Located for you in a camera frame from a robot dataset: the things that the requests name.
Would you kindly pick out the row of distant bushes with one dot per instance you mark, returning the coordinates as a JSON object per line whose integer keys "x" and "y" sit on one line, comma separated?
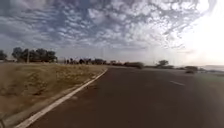
{"x": 140, "y": 64}

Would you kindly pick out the row of trees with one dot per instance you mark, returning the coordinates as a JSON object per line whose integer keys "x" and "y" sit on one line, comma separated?
{"x": 33, "y": 55}

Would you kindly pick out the grey concrete kerb strip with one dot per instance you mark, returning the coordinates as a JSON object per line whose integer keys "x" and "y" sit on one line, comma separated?
{"x": 36, "y": 107}

